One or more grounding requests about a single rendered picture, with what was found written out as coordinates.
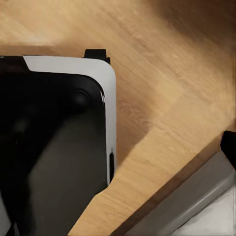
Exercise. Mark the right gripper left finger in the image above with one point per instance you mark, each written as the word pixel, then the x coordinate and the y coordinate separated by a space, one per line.
pixel 12 146

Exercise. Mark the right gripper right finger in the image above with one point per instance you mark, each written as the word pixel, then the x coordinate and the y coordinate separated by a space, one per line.
pixel 228 146

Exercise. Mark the bed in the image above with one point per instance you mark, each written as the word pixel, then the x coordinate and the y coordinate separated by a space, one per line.
pixel 204 205

